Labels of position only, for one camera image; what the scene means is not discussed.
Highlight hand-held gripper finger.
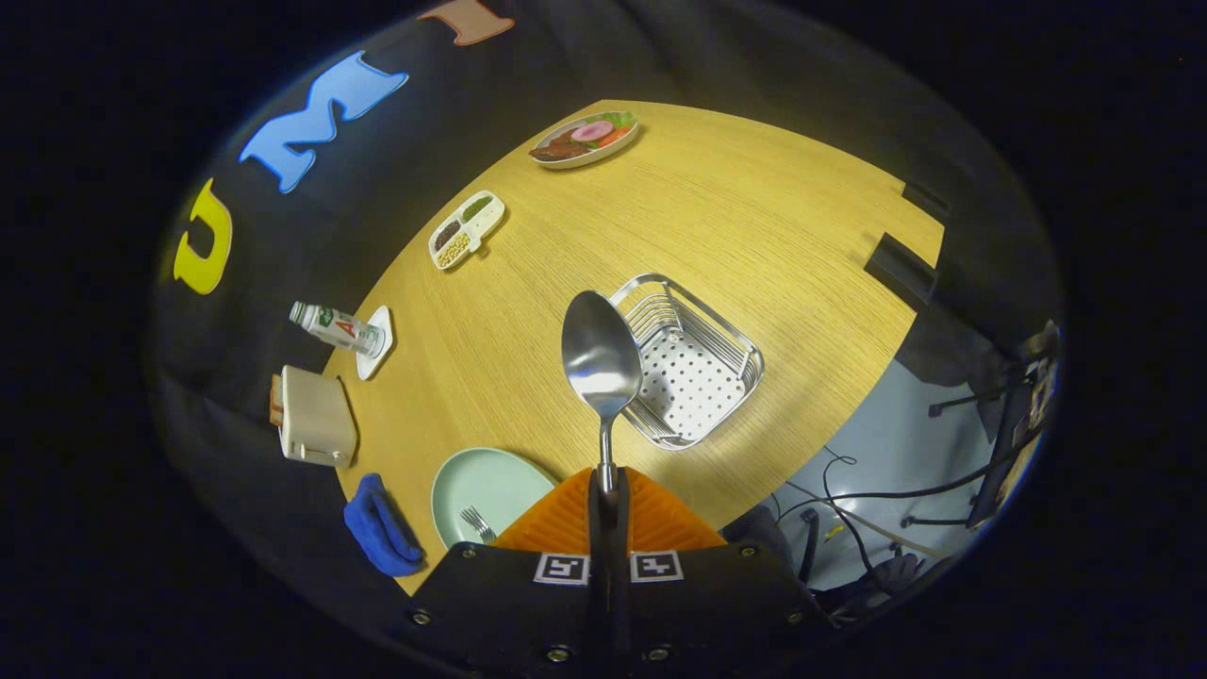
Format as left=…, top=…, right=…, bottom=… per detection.
left=401, top=467, right=614, bottom=675
left=609, top=467, right=831, bottom=675

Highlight metal spoon brown handle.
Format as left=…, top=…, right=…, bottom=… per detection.
left=561, top=290, right=644, bottom=496

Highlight pale green plate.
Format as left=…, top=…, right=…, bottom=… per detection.
left=431, top=447, right=559, bottom=550

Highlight blue towel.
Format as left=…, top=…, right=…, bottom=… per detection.
left=343, top=472, right=426, bottom=577

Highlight white square coaster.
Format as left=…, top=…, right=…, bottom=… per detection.
left=355, top=305, right=394, bottom=381

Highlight cream toaster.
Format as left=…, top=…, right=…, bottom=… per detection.
left=279, top=365, right=358, bottom=469

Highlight white divided bean dish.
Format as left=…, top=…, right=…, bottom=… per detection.
left=428, top=190, right=506, bottom=272

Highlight clear water bottle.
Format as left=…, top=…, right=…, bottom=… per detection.
left=289, top=301, right=387, bottom=359

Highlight black table clamp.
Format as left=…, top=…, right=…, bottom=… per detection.
left=901, top=181, right=951, bottom=223
left=864, top=233, right=937, bottom=307

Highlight white plate of food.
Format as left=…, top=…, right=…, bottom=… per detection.
left=528, top=111, right=640, bottom=170

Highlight dark equipment stand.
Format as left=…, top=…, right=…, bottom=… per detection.
left=929, top=321, right=1062, bottom=529

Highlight metal wire basket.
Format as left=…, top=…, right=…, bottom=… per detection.
left=608, top=273, right=765, bottom=451

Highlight black floor cables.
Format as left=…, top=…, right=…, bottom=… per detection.
left=769, top=451, right=1000, bottom=614

